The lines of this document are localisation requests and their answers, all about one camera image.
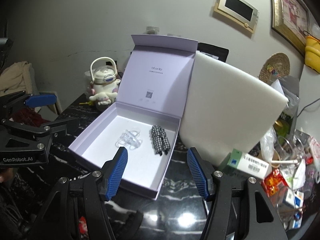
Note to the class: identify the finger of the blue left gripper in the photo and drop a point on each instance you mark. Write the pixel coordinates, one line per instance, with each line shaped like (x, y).
(40, 100)

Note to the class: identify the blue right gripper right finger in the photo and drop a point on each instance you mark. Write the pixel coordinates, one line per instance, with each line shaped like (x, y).
(201, 172)

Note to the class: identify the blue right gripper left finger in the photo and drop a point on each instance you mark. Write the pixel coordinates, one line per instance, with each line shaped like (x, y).
(112, 174)

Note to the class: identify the beige cloth bundle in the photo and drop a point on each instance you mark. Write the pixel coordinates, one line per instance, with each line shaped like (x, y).
(16, 78)

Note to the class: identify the green white medicine box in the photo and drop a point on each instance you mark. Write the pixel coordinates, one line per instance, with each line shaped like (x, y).
(244, 165)

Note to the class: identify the yellow small stick toy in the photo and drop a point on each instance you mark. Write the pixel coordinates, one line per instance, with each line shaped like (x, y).
(87, 103)

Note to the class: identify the lilac open gift box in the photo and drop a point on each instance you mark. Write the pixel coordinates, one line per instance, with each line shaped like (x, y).
(153, 91)

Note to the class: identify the white foam block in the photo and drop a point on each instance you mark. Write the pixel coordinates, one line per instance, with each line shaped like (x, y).
(226, 109)

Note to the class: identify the red snack packet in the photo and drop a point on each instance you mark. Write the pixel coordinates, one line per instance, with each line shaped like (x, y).
(273, 183)

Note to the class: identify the white cinnamoroll kettle toy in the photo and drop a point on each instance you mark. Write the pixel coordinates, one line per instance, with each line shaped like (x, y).
(104, 81)

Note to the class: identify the round woven straw mat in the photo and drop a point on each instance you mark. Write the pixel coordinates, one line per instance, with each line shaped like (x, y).
(277, 65)

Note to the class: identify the glass jar with lid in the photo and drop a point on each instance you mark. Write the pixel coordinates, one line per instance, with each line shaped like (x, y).
(151, 30)

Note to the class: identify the yellow pot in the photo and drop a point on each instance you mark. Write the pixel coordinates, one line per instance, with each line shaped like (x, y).
(312, 53)

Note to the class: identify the gold framed picture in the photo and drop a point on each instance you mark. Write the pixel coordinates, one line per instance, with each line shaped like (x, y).
(291, 19)

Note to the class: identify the beige wall intercom panel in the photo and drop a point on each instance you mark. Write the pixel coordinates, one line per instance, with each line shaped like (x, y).
(239, 11)

